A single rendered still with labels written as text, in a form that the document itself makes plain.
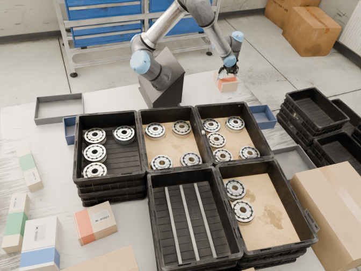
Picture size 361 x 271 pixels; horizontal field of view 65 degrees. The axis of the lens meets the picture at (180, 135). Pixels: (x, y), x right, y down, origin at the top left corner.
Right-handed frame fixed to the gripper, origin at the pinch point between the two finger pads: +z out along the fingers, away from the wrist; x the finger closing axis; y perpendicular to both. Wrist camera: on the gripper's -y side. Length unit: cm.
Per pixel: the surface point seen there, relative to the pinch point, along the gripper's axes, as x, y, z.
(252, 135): -13, 62, -10
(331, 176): 9, 97, -15
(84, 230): -102, 89, -2
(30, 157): -125, 44, -1
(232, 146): -25, 65, -8
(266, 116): 13.9, 37.3, 4.9
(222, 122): -24, 47, -8
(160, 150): -62, 59, -8
